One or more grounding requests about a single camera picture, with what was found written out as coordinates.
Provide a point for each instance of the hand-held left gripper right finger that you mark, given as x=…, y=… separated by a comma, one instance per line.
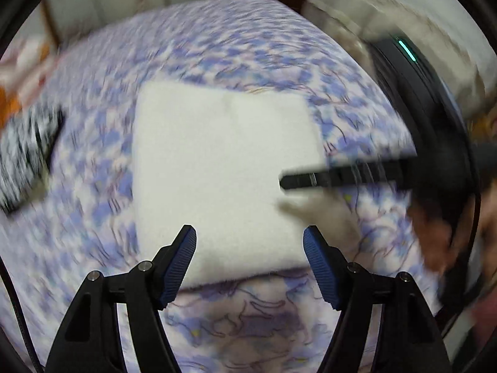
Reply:
x=319, y=264

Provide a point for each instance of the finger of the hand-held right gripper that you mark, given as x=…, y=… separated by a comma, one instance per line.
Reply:
x=341, y=175

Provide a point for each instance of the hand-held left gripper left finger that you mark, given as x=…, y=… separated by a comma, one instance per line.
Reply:
x=181, y=258

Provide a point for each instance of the white towel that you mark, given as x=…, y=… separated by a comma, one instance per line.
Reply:
x=217, y=163

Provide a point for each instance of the person's right hand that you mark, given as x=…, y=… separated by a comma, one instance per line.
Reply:
x=431, y=233

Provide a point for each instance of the blue floral bed blanket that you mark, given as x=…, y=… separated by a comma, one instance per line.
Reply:
x=252, y=330

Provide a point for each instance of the black and white patterned garment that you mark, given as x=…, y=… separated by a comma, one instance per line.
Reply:
x=27, y=155

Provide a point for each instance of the pink bear-print quilt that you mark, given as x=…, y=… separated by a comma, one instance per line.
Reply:
x=23, y=81

